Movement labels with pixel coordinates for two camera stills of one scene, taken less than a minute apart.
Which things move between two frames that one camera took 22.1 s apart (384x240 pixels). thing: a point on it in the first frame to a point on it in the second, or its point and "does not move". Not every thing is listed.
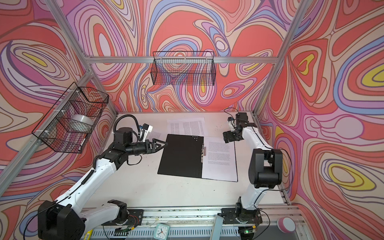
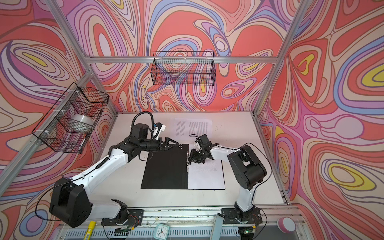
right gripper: (231, 138) to (193, 158)
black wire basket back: (186, 68) does not move
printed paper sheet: (190, 126) to (208, 176)
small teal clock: (161, 232) does not move
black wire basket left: (69, 124) does not move
